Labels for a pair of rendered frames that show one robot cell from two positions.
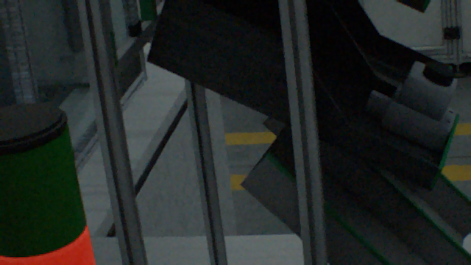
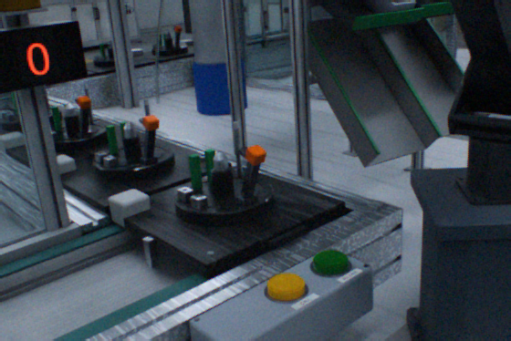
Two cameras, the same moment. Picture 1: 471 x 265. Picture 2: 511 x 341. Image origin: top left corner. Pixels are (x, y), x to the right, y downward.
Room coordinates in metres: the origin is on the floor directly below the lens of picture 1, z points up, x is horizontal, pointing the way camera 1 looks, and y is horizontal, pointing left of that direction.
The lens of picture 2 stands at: (-0.01, -0.57, 1.30)
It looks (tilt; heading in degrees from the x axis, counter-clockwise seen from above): 21 degrees down; 39
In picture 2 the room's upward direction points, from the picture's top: 4 degrees counter-clockwise
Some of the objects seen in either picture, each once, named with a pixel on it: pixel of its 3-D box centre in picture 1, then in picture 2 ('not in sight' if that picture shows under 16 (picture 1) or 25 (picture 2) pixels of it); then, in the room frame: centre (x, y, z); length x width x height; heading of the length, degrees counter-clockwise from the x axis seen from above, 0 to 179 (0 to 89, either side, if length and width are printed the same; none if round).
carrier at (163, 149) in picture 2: not in sight; (131, 143); (0.61, 0.19, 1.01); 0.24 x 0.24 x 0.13; 78
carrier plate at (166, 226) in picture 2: not in sight; (225, 211); (0.55, -0.06, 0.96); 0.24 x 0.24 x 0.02; 78
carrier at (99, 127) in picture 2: not in sight; (71, 121); (0.66, 0.43, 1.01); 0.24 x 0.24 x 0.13; 78
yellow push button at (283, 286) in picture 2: not in sight; (286, 289); (0.43, -0.25, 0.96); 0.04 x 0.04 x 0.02
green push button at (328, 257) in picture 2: not in sight; (330, 265); (0.49, -0.27, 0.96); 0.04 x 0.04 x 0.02
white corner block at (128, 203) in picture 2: not in sight; (130, 208); (0.48, 0.06, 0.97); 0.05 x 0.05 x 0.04; 78
